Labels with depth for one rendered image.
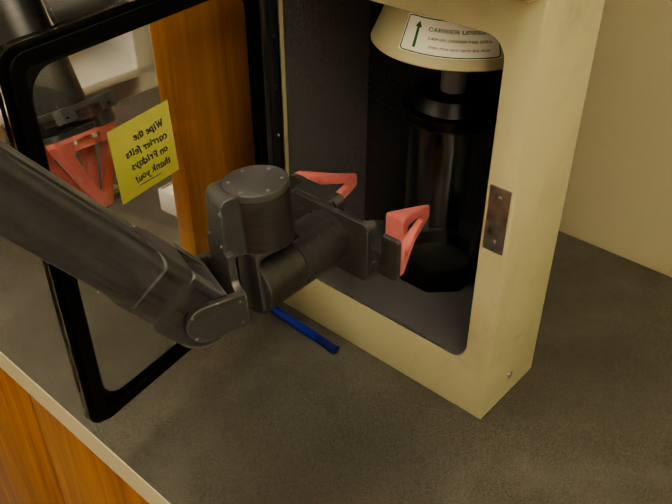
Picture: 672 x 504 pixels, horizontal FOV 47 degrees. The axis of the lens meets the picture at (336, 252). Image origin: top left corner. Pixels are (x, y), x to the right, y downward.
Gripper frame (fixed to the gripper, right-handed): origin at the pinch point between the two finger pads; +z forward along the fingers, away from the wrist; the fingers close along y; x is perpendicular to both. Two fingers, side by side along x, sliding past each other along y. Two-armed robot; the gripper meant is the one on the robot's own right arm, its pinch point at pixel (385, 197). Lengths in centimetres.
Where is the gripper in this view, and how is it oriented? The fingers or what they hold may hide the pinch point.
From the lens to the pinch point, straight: 81.5
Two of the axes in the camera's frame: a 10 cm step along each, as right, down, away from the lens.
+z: 6.7, -4.5, 6.0
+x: 0.1, 8.1, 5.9
